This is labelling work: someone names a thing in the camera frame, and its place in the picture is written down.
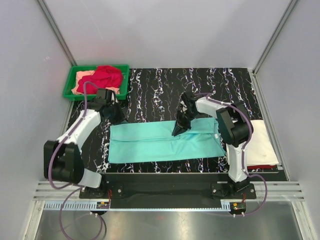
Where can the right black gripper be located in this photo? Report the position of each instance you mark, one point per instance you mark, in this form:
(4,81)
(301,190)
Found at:
(178,130)

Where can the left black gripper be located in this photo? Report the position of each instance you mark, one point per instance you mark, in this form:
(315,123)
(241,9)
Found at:
(121,117)

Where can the teal t-shirt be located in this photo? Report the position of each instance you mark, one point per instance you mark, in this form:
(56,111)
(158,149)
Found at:
(153,142)

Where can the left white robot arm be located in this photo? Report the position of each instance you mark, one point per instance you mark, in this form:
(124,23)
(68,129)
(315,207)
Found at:
(62,158)

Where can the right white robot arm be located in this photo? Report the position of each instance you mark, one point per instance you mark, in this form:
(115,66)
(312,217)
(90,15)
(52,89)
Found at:
(234,127)

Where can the red t-shirt in bin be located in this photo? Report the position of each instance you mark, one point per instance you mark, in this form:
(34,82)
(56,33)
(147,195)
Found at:
(104,77)

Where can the peach t-shirt in bin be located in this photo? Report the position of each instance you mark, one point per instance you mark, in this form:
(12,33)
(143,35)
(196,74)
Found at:
(80,75)

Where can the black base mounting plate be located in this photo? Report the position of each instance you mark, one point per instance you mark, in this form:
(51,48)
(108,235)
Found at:
(215,185)

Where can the folded white t-shirt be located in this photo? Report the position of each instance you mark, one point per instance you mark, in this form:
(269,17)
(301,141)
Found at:
(259,149)

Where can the folded red t-shirt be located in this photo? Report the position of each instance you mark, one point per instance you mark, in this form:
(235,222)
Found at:
(261,167)

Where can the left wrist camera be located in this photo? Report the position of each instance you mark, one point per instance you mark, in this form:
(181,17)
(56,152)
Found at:
(105,97)

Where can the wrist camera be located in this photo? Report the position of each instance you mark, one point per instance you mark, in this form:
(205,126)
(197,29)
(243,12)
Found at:
(105,97)
(188,102)

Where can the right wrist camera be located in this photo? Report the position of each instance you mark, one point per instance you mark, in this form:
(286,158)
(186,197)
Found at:
(188,102)

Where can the aluminium frame rail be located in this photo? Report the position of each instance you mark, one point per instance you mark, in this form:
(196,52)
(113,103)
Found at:
(276,191)

